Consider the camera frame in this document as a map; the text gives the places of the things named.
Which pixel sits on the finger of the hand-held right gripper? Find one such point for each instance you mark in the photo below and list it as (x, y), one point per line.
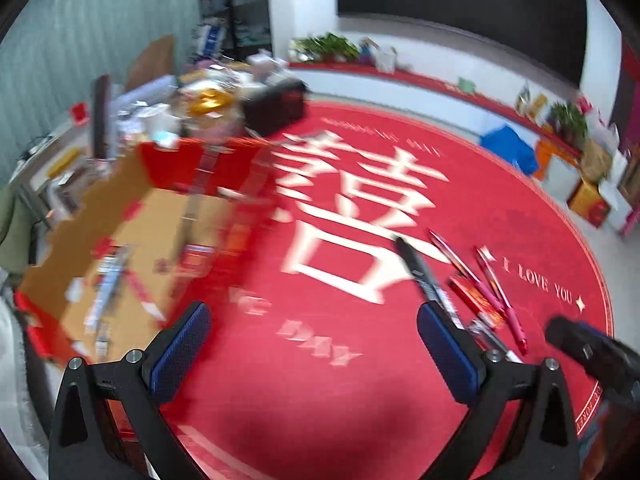
(590, 350)

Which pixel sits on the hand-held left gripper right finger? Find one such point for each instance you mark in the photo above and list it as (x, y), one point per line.
(450, 357)

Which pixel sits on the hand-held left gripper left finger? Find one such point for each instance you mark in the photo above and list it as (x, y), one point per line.
(180, 352)

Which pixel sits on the clear pen with white barrel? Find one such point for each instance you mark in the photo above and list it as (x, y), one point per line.
(492, 340)

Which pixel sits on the red patterned lighter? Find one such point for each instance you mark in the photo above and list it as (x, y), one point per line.
(475, 302)

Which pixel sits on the pink grip gel pen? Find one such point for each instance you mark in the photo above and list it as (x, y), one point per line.
(505, 305)

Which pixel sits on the thick black marker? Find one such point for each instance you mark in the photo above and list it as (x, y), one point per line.
(417, 270)

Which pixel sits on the red clear gel pen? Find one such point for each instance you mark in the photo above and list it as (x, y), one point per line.
(450, 255)

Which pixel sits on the red cardboard box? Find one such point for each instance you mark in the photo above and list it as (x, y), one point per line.
(150, 220)

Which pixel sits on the round red printed tablecloth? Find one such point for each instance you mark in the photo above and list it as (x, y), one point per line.
(350, 385)

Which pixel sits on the orange gift box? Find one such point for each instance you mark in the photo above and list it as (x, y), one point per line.
(590, 205)

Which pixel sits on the blue bag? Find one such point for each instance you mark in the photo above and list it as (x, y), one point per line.
(510, 147)

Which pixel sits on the white paper towel roll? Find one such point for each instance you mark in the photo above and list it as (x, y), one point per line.
(160, 122)

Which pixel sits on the potted plant with red flowers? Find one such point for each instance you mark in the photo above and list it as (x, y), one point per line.
(570, 117)

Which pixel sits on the black and red phone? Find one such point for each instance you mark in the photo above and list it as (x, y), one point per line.
(101, 115)

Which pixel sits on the glass jar with gold lid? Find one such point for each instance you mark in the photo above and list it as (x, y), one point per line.
(210, 102)

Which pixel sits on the small red sign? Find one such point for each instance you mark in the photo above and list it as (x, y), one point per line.
(81, 112)

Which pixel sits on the black radio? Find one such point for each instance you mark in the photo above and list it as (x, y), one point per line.
(275, 107)

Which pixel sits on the brown chair back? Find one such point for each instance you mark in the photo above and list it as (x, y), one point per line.
(150, 60)

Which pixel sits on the green potted plants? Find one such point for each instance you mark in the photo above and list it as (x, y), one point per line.
(325, 47)

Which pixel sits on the black wall screen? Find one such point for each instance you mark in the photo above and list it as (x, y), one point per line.
(450, 0)

